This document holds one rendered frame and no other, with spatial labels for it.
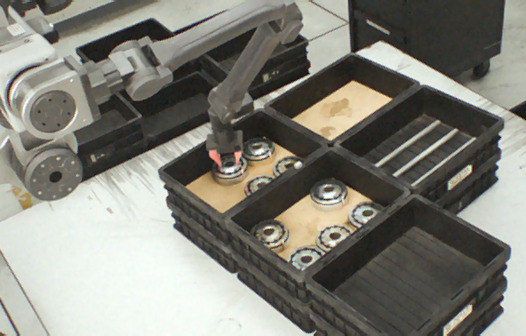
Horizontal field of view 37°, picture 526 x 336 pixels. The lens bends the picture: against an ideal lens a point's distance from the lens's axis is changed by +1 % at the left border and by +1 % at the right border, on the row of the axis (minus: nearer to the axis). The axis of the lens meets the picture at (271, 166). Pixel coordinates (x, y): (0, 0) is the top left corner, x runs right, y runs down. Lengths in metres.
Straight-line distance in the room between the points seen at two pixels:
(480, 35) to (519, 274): 1.95
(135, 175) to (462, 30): 1.86
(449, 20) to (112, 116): 1.58
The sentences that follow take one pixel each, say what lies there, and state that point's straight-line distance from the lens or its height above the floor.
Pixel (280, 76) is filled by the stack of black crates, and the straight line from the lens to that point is 3.32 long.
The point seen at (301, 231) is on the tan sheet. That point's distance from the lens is 2.07.
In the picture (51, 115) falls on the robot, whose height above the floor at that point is 1.45.
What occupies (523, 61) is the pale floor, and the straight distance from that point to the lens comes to 4.28.
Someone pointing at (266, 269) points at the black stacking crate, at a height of 0.84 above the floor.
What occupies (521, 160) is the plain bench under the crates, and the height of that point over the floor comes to 0.70.
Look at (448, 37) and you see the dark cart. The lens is 3.74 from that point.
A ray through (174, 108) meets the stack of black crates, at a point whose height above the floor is 0.38.
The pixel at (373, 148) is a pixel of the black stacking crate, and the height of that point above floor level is 0.83.
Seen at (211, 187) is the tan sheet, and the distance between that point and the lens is 2.25.
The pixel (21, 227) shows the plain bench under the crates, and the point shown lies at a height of 0.70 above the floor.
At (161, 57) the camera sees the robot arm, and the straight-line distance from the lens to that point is 1.65.
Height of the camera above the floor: 2.27
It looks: 39 degrees down
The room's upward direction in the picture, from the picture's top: 8 degrees counter-clockwise
